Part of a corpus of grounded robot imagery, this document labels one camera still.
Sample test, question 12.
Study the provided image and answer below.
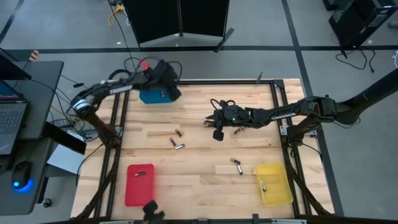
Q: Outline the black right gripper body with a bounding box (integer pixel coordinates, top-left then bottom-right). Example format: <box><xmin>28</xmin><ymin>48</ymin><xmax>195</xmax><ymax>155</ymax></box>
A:
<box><xmin>217</xmin><ymin>104</ymin><xmax>249</xmax><ymax>128</ymax></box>

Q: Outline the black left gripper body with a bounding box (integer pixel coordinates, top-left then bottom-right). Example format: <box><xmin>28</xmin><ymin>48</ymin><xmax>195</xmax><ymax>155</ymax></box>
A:
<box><xmin>148</xmin><ymin>60</ymin><xmax>181</xmax><ymax>90</ymax></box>

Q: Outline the blue plastic bin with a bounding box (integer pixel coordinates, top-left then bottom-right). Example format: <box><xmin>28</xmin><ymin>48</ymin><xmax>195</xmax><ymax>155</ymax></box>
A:
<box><xmin>139</xmin><ymin>88</ymin><xmax>175</xmax><ymax>105</ymax></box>

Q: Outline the black folding screen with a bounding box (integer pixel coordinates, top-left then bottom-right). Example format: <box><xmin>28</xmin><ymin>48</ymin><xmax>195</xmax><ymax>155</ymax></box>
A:
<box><xmin>121</xmin><ymin>0</ymin><xmax>234</xmax><ymax>53</ymax></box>

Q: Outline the yellow plastic bin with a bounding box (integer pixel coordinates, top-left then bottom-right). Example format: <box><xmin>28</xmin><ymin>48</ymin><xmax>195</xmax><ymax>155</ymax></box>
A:
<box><xmin>255</xmin><ymin>161</ymin><xmax>294</xmax><ymax>207</ymax></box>

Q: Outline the red plastic bin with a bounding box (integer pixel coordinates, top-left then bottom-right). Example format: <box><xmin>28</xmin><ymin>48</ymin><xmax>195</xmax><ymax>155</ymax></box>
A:
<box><xmin>124</xmin><ymin>163</ymin><xmax>155</xmax><ymax>207</ymax></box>

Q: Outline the black bulky object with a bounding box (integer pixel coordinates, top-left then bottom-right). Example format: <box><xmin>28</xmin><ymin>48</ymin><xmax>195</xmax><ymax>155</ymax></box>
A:
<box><xmin>142</xmin><ymin>200</ymin><xmax>166</xmax><ymax>224</ymax></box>

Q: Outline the black desk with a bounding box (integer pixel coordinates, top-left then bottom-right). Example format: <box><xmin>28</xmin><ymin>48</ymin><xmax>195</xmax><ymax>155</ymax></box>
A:
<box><xmin>0</xmin><ymin>60</ymin><xmax>65</xmax><ymax>215</ymax></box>

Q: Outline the white paper sheet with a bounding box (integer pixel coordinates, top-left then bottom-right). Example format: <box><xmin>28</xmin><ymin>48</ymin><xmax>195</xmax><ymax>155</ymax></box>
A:
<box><xmin>46</xmin><ymin>144</ymin><xmax>85</xmax><ymax>175</ymax></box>

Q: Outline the black pole stand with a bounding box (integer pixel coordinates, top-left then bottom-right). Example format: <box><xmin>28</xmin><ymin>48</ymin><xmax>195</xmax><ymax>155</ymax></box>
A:
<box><xmin>335</xmin><ymin>67</ymin><xmax>398</xmax><ymax>126</ymax></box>

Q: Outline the black flat monitor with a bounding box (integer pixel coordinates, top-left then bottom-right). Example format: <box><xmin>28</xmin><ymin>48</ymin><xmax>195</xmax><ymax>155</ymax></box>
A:
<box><xmin>0</xmin><ymin>48</ymin><xmax>32</xmax><ymax>81</ymax></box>

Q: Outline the black equipment cart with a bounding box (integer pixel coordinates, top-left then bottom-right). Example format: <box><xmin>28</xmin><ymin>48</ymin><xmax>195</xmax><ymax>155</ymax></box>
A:
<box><xmin>323</xmin><ymin>0</ymin><xmax>398</xmax><ymax>50</ymax></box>

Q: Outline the dark grey laptop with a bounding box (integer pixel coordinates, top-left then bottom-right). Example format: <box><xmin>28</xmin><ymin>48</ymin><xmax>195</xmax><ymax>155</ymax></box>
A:
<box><xmin>0</xmin><ymin>79</ymin><xmax>30</xmax><ymax>156</ymax></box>

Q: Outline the black computer mouse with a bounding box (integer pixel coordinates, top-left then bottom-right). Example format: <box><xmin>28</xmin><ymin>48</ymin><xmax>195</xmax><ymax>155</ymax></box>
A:
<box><xmin>11</xmin><ymin>161</ymin><xmax>32</xmax><ymax>190</ymax></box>

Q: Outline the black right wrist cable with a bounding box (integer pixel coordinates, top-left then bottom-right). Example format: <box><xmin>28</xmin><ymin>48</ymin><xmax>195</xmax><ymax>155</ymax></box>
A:
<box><xmin>210</xmin><ymin>98</ymin><xmax>236</xmax><ymax>110</ymax></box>

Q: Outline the black table frame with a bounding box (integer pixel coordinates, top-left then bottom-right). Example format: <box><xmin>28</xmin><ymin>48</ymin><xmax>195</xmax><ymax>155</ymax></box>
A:
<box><xmin>74</xmin><ymin>79</ymin><xmax>335</xmax><ymax>224</ymax></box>

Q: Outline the black coiled cable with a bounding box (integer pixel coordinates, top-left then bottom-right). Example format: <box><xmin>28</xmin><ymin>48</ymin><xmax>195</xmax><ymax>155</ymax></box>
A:
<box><xmin>108</xmin><ymin>68</ymin><xmax>135</xmax><ymax>79</ymax></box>

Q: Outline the yellow cable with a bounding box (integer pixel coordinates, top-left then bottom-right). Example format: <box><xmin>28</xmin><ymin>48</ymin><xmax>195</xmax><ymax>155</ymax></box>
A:
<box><xmin>108</xmin><ymin>4</ymin><xmax>125</xmax><ymax>27</ymax></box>

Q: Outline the black floor cable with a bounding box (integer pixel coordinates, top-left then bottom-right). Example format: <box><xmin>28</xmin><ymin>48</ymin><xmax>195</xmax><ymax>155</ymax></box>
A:
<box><xmin>335</xmin><ymin>49</ymin><xmax>376</xmax><ymax>74</ymax></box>

